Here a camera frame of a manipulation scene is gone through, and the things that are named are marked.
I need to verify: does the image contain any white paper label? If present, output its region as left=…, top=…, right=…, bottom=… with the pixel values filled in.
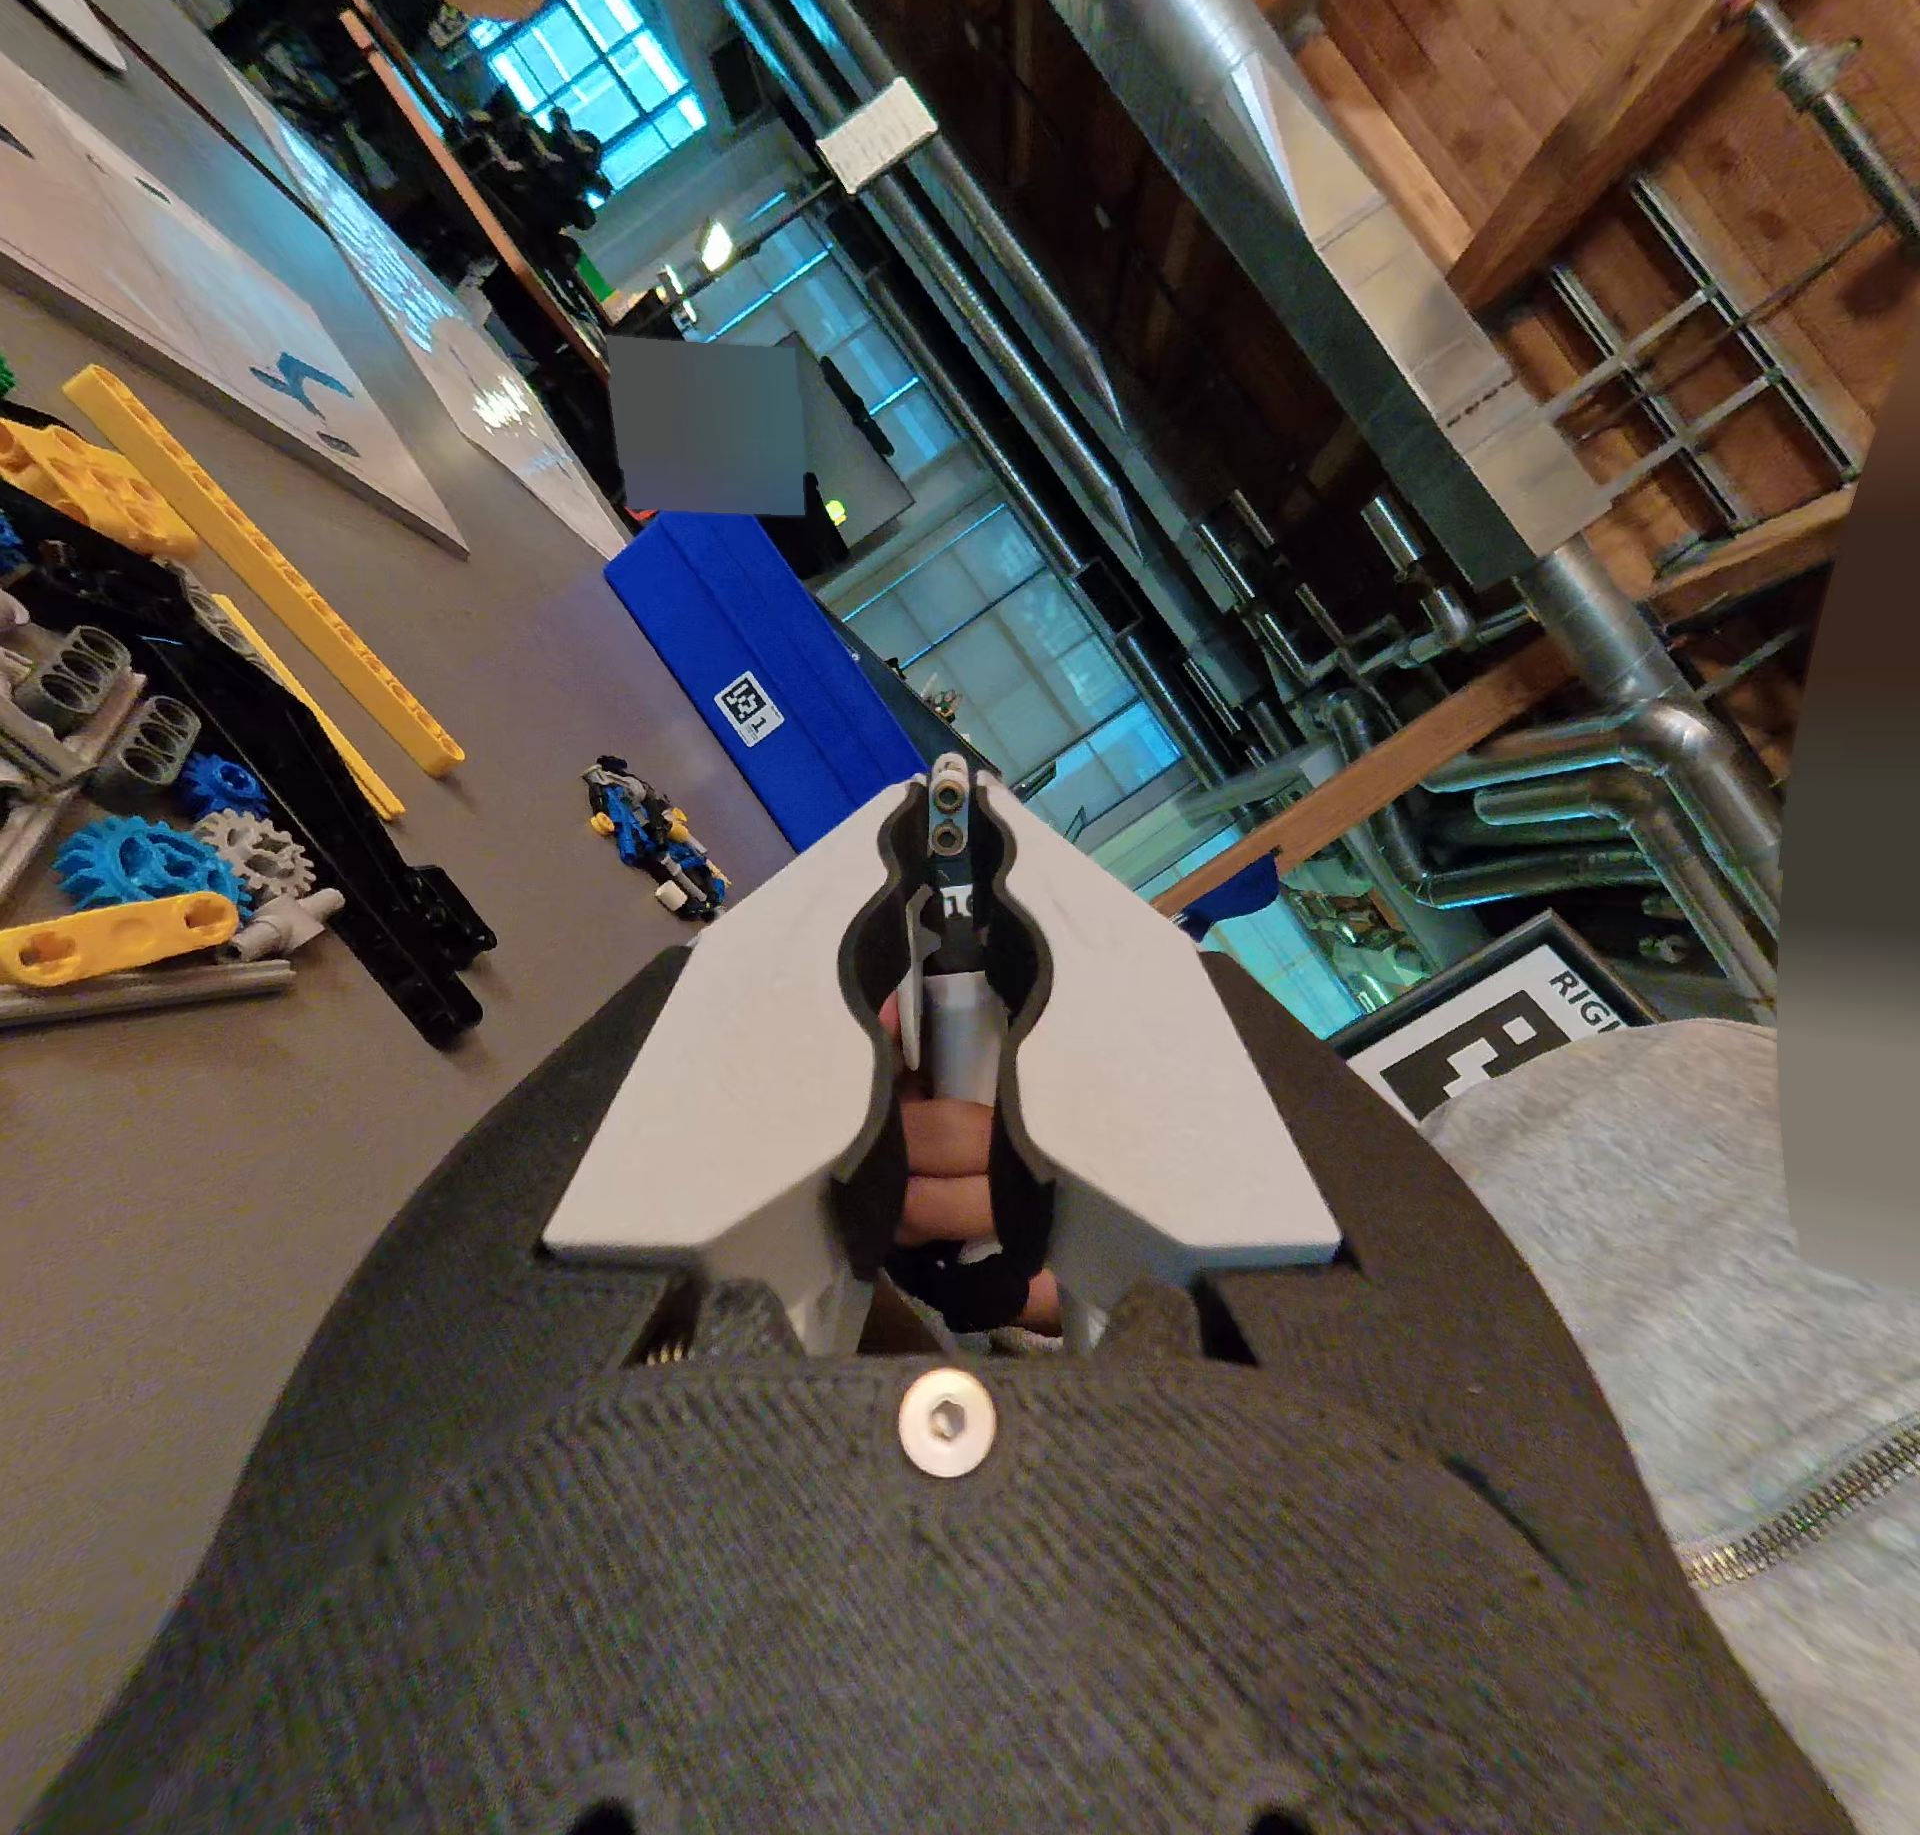
left=814, top=75, right=942, bottom=196

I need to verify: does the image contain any yellow lego plate with holes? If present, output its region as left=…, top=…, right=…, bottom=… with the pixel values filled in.
left=0, top=414, right=201, bottom=565

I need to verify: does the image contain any person's right hand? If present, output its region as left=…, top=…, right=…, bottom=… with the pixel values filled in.
left=886, top=994, right=1066, bottom=1251

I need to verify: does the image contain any silver pipe cluster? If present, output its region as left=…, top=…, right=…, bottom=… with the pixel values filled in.
left=1321, top=485, right=1779, bottom=996

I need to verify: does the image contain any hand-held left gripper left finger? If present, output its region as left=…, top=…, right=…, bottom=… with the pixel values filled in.
left=540, top=775, right=923, bottom=1356

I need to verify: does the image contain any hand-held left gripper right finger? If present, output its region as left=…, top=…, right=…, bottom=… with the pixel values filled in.
left=975, top=773, right=1343, bottom=1347

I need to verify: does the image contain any silver ventilation duct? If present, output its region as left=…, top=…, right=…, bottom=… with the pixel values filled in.
left=1102, top=0, right=1793, bottom=891

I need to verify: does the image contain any long yellow lego beam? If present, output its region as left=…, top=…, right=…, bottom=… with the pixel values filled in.
left=60, top=361, right=469, bottom=781

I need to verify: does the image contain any open instruction booklet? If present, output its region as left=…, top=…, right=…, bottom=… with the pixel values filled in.
left=0, top=47, right=632, bottom=565

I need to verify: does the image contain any blue storage box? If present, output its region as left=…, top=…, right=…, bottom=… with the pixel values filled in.
left=602, top=508, right=935, bottom=856

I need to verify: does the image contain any small blue lego vehicle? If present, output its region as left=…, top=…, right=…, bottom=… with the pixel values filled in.
left=582, top=751, right=736, bottom=923

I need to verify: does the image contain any grey zip hoodie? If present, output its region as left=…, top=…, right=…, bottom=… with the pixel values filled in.
left=1417, top=1023, right=1920, bottom=1835

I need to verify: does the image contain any thin yellow lego beam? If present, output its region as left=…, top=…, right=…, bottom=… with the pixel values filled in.
left=208, top=590, right=410, bottom=824

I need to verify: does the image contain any pile of lego pieces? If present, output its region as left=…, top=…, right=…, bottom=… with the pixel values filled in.
left=0, top=348, right=500, bottom=1052

